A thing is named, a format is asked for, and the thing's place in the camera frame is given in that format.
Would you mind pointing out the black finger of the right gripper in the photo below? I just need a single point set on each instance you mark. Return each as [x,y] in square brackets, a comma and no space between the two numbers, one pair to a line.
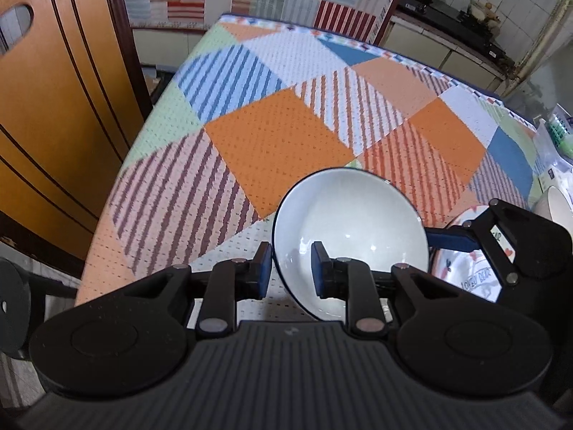
[488,230]
[452,238]

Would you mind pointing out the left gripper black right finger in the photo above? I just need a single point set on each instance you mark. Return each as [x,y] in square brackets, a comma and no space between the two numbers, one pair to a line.
[351,281]

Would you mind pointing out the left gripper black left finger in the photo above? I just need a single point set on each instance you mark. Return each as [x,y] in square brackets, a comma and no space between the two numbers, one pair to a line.
[231,281]

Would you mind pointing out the white bunny carrot plate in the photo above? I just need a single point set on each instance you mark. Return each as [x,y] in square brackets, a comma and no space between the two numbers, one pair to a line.
[471,271]

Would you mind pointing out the white black-rimmed bowl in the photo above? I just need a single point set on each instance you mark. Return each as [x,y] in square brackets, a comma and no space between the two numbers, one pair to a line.
[355,214]

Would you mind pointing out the white ribbed bowl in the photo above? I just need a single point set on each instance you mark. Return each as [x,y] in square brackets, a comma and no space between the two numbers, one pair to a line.
[553,205]

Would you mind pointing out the clear basket green items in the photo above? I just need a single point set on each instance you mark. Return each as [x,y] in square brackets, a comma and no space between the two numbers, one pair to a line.
[559,127]

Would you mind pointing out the colourful patchwork tablecloth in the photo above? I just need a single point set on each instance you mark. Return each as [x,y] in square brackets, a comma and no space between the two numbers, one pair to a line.
[259,105]

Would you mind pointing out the black gas stove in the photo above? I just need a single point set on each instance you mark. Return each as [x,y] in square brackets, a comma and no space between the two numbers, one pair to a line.
[461,27]

